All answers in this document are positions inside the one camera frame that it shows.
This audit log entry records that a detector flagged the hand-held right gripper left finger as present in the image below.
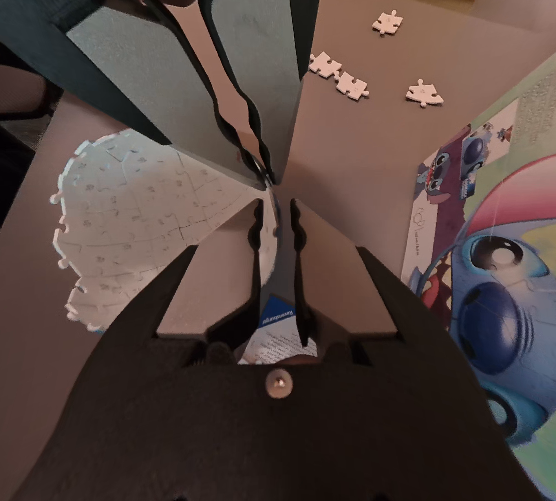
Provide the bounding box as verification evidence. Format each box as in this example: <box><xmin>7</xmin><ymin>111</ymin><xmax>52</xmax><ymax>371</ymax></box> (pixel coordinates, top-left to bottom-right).
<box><xmin>156</xmin><ymin>198</ymin><xmax>265</xmax><ymax>348</ymax></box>

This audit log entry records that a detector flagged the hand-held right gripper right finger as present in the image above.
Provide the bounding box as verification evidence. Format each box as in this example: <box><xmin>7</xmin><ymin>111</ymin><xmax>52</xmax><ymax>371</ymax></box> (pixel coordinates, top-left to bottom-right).
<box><xmin>290</xmin><ymin>198</ymin><xmax>399</xmax><ymax>348</ymax></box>

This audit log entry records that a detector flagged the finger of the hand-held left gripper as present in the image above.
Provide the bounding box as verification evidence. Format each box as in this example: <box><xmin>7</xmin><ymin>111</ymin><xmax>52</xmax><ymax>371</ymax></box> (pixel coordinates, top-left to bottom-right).
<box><xmin>197</xmin><ymin>0</ymin><xmax>305</xmax><ymax>186</ymax></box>
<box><xmin>65</xmin><ymin>0</ymin><xmax>276</xmax><ymax>188</ymax></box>

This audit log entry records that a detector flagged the partly built blue puzzle ball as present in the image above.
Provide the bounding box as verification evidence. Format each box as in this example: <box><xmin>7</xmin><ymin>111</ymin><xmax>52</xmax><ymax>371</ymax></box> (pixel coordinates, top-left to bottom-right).
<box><xmin>49</xmin><ymin>128</ymin><xmax>284</xmax><ymax>333</ymax></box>

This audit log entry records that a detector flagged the printed cardboard puzzle box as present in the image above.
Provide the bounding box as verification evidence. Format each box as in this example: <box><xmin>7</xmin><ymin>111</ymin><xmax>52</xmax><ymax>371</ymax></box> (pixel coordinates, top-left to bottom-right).
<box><xmin>402</xmin><ymin>54</ymin><xmax>556</xmax><ymax>467</ymax></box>

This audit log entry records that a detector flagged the white instruction leaflet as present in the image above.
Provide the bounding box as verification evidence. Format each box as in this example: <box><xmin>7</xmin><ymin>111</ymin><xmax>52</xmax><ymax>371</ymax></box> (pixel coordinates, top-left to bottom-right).
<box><xmin>238</xmin><ymin>293</ymin><xmax>320</xmax><ymax>365</ymax></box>

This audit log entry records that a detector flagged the grey mesh office chair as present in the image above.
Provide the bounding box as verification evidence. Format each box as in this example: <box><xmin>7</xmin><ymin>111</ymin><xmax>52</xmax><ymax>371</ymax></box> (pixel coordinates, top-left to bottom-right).
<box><xmin>0</xmin><ymin>65</ymin><xmax>65</xmax><ymax>122</ymax></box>

